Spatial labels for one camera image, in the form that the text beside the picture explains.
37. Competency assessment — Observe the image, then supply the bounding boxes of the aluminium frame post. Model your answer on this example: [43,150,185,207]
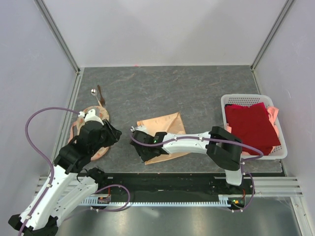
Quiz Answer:
[34,0,80,74]
[250,0,295,72]

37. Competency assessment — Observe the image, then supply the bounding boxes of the floral oven mitt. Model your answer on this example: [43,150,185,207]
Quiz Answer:
[67,106,110,161]

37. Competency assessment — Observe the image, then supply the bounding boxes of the red cloth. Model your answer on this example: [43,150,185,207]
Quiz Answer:
[225,103,281,156]

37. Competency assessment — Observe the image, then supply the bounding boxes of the peach cloth napkin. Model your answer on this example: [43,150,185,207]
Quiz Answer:
[137,112,189,165]

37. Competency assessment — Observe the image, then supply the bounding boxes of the grey slotted cable duct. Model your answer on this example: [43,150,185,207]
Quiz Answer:
[79,195,245,207]

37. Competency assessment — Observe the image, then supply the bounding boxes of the pink cloth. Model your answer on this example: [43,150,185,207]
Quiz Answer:
[226,106,281,157]

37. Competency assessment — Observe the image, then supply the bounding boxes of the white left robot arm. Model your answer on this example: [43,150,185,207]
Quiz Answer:
[8,119,122,236]

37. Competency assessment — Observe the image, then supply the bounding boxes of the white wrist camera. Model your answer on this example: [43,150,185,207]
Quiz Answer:
[78,109,104,125]
[130,125,148,133]

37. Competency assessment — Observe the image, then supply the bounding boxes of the right aluminium frame post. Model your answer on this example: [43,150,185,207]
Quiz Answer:
[250,0,295,72]

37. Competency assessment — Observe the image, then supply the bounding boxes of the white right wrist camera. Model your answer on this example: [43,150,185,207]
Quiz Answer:
[130,125,148,133]

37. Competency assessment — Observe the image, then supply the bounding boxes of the metal spoon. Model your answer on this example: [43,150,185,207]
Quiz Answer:
[91,88,102,107]

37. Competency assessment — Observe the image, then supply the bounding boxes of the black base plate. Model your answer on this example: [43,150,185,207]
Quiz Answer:
[86,169,253,202]

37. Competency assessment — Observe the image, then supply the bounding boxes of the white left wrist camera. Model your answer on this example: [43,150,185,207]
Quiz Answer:
[78,109,104,125]

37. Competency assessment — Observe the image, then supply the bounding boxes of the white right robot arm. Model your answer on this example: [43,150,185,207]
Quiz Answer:
[130,125,243,194]

